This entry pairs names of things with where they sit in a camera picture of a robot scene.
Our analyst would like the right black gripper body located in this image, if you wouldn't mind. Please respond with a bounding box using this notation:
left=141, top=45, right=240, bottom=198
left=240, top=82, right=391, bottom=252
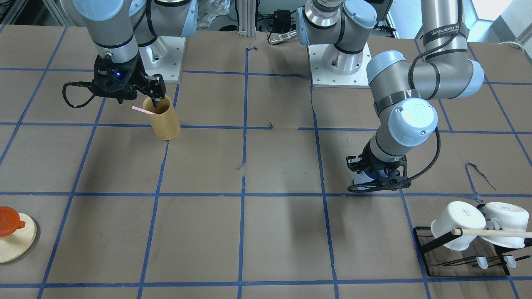
left=90, top=55, right=147, bottom=104

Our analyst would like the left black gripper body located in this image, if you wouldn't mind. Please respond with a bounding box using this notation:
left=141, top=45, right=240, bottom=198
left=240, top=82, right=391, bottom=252
left=360, top=143, right=407, bottom=182

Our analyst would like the black wire mug rack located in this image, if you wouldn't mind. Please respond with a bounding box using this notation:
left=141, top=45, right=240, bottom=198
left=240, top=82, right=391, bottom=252
left=414, top=203, right=531, bottom=277

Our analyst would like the white mug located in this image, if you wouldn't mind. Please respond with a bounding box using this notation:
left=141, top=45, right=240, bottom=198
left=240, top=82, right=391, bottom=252
left=481, top=202, right=530, bottom=249
left=431, top=201, right=486, bottom=238

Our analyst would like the blue plastic cup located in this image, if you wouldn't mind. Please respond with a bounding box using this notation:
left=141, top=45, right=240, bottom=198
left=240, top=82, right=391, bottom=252
left=353, top=168, right=377, bottom=185

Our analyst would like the bamboo chopstick holder cup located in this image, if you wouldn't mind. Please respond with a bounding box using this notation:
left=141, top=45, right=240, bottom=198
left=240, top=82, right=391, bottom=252
left=142, top=96, right=181, bottom=140

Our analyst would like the pink chopstick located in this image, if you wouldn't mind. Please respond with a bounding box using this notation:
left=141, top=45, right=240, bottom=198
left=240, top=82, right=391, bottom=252
left=131, top=106, right=158, bottom=115

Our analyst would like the aluminium frame post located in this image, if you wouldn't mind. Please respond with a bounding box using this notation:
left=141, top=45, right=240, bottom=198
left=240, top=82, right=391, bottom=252
left=235, top=0, right=258, bottom=39

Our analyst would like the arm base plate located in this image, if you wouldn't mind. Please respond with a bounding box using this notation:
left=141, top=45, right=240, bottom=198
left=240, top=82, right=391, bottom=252
left=307, top=44, right=371, bottom=88
left=139, top=36, right=187, bottom=83

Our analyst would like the orange lid on wooden coaster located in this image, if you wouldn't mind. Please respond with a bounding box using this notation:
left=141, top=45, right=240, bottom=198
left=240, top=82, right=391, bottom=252
left=0, top=206, right=37, bottom=263

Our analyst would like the white mug far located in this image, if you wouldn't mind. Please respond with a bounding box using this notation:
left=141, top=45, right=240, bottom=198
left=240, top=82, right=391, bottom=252
left=481, top=202, right=530, bottom=249

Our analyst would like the white mug near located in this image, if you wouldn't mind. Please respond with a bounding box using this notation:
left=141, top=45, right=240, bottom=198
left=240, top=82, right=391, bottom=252
left=431, top=201, right=486, bottom=238

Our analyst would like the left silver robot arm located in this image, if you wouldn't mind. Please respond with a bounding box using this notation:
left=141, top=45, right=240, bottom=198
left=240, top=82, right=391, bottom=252
left=295, top=0, right=484, bottom=193

